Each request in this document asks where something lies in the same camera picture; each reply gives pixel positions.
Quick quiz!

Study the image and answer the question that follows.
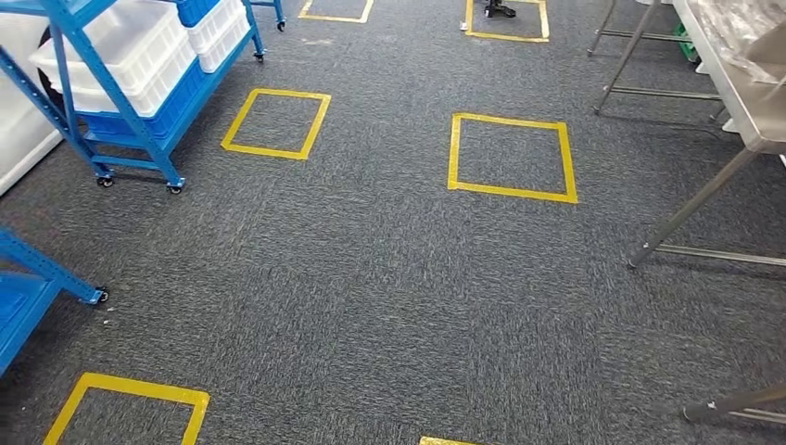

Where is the blue metal shelf rack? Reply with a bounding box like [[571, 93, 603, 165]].
[[0, 0, 266, 197], [245, 0, 288, 32], [0, 227, 110, 377]]

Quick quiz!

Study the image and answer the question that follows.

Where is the clear plastic film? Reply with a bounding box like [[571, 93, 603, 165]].
[[700, 0, 786, 84]]

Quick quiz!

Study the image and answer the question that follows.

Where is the stainless steel table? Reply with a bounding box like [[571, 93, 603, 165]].
[[681, 381, 786, 426], [586, 0, 729, 124], [626, 0, 786, 272]]

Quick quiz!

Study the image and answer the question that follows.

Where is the green plastic crate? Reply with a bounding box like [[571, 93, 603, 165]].
[[670, 23, 703, 64]]

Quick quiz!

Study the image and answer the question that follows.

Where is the white plastic crate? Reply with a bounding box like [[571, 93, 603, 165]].
[[52, 43, 199, 118], [27, 0, 188, 94], [184, 0, 247, 54], [196, 15, 253, 75]]

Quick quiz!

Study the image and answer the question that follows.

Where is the blue plastic crate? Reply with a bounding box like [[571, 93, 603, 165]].
[[173, 0, 222, 29], [78, 57, 207, 141]]

